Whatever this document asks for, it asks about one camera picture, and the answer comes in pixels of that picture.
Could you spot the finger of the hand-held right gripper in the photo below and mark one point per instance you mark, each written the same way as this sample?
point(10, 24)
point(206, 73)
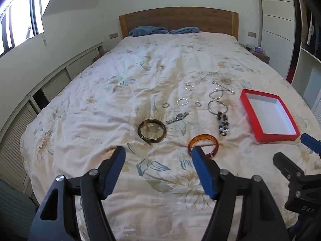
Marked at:
point(284, 164)
point(311, 143)

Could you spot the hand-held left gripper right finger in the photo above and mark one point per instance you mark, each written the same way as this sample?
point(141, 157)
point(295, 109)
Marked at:
point(203, 170)

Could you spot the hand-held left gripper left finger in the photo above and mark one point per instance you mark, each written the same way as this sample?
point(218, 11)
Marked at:
point(115, 165)

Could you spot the amber bangle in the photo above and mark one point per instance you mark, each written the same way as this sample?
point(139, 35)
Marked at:
point(193, 141)

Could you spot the red cardboard box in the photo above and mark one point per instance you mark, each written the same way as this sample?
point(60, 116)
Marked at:
point(269, 116)

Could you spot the dark brown bangle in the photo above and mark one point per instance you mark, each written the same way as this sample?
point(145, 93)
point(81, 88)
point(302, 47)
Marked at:
point(141, 134)

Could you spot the black and white beaded strand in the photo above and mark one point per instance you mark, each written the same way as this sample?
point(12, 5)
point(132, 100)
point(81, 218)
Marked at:
point(223, 125)

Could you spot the silver wristwatch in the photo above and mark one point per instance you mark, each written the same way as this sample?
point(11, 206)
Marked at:
point(178, 117)

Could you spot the large silver bangle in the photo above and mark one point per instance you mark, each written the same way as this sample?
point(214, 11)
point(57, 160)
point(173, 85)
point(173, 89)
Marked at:
point(209, 108)

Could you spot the open closet shelf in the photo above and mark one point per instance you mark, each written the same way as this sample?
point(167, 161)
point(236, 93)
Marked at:
point(309, 62)

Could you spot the bed with floral duvet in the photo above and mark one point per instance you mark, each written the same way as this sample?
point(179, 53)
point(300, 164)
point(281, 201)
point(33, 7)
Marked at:
point(125, 80)

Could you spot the wooden nightstand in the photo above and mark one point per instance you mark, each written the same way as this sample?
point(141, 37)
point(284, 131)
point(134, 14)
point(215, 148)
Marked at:
point(262, 57)

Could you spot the low white slatted cabinet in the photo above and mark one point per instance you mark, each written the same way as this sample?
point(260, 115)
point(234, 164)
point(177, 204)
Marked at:
point(55, 82)

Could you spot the purple item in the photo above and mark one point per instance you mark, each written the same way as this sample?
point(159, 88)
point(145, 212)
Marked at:
point(258, 49)

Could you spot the grey ribbed object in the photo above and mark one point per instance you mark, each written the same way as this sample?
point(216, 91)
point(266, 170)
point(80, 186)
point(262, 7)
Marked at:
point(15, 213)

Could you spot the white wardrobe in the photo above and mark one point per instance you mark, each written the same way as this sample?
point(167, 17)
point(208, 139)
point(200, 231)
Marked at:
point(275, 25)

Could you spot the large blue pillow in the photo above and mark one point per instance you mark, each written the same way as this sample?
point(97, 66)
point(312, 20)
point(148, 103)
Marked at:
point(146, 31)

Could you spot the small blue pillow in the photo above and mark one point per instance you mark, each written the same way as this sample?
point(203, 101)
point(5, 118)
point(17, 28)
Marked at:
point(184, 30)

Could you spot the wooden headboard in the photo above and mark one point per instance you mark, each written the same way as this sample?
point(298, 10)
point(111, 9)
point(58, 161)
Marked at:
point(175, 17)

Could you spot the window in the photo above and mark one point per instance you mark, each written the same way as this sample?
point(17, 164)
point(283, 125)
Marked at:
point(17, 22)

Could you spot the beige wall switch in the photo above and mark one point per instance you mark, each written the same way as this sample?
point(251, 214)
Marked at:
point(113, 35)
point(252, 34)

